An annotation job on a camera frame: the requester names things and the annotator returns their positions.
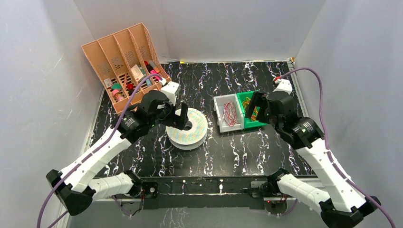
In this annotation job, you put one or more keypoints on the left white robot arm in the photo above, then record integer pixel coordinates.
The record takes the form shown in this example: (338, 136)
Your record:
(76, 186)

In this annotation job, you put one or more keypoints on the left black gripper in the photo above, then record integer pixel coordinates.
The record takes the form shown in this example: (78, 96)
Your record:
(172, 114)

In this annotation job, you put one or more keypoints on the pink tape roll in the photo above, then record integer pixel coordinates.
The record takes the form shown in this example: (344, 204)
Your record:
(117, 92)

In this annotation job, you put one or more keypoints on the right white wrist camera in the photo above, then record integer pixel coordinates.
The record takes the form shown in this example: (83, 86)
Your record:
(283, 85)

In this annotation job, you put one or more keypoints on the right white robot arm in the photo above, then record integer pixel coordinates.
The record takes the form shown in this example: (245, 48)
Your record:
(340, 205)

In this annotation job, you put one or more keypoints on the white perforated filament spool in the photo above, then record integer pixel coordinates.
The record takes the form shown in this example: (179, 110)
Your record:
(193, 135)

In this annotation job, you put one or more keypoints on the peach desk file organizer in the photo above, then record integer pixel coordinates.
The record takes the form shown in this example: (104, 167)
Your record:
(112, 57)

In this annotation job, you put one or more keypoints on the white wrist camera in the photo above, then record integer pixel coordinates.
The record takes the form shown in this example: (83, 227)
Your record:
(283, 85)
(170, 89)

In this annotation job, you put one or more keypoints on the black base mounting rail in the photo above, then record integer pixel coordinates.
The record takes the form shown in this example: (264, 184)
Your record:
(209, 192)

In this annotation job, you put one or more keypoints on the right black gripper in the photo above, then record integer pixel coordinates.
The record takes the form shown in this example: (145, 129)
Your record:
(257, 99)

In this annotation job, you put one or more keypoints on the white label box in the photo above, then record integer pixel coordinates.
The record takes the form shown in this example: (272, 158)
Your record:
(137, 73)

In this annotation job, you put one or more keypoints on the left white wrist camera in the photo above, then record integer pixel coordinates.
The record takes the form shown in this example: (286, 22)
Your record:
(170, 89)

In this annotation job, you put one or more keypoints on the white plastic bin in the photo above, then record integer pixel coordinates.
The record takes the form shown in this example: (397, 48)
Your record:
(229, 114)

